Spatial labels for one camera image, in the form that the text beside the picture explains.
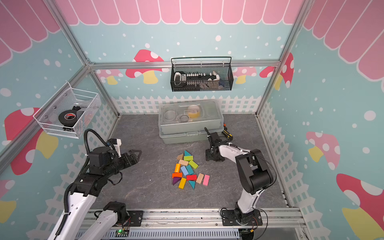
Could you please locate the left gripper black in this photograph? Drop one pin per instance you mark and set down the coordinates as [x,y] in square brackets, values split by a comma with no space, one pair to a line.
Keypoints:
[125,157]

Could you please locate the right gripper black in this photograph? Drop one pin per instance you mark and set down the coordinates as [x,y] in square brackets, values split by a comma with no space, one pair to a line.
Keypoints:
[208,156]

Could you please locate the green block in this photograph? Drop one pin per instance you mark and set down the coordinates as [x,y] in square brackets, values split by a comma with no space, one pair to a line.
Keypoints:
[188,158]
[193,164]

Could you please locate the pink block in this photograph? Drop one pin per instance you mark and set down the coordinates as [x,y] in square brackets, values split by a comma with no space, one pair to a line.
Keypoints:
[206,180]

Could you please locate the teal rectangular block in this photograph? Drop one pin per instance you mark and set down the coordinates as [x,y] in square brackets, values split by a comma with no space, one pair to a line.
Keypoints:
[190,170]

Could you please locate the tan rectangular block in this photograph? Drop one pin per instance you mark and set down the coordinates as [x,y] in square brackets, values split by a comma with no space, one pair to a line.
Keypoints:
[183,163]

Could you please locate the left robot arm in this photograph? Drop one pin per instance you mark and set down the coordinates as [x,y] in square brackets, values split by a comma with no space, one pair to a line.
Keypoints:
[103,161]

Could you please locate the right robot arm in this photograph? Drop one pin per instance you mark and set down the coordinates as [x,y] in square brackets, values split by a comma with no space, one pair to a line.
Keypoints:
[256,174]

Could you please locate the yellow black screwdriver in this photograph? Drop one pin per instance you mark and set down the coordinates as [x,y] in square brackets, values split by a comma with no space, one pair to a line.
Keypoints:
[227,135]

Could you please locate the teal triangle block top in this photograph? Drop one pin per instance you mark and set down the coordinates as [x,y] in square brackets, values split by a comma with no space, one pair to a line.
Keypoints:
[186,153]

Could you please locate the teal triangle block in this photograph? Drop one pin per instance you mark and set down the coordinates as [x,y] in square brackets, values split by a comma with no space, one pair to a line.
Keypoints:
[186,153]
[193,184]

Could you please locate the green block top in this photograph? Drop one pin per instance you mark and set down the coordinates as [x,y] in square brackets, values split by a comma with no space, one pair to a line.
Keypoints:
[188,158]

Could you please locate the red block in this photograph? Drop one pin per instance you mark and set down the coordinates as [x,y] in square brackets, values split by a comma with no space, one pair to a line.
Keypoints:
[191,177]

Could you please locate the light blue block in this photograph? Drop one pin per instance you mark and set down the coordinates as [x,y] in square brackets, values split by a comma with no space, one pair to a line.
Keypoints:
[184,171]

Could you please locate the teal triangle block bottom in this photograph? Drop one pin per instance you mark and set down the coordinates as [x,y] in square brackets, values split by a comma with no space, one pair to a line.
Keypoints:
[193,184]

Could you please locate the orange yellow supermarket block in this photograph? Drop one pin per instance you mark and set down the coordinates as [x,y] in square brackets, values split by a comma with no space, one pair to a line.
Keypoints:
[177,168]

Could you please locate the purple triangle block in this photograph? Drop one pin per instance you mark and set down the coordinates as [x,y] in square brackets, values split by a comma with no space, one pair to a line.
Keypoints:
[176,180]

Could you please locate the translucent plastic storage box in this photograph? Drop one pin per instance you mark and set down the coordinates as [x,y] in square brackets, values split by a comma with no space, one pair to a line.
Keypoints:
[186,122]

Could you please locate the black tape roll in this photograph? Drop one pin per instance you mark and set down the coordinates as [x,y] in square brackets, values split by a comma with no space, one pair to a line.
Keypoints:
[68,118]

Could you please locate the green lit circuit board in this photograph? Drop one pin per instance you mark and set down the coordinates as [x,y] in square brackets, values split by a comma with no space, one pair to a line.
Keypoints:
[122,233]

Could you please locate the white black tool in basket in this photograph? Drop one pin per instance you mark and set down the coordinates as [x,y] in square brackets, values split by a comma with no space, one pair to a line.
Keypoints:
[186,81]

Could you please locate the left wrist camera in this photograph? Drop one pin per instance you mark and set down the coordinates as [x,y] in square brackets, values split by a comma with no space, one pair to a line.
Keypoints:
[117,145]

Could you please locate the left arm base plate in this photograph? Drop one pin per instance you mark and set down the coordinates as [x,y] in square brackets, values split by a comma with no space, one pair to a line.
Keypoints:
[133,219]

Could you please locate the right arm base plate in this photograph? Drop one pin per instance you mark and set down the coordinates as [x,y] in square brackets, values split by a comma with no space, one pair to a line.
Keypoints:
[237,218]

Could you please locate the white wire basket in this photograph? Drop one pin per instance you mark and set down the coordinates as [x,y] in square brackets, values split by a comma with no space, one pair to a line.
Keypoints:
[68,98]

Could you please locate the black wire mesh basket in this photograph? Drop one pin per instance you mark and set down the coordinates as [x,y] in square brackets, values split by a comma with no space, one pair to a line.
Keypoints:
[221,65]

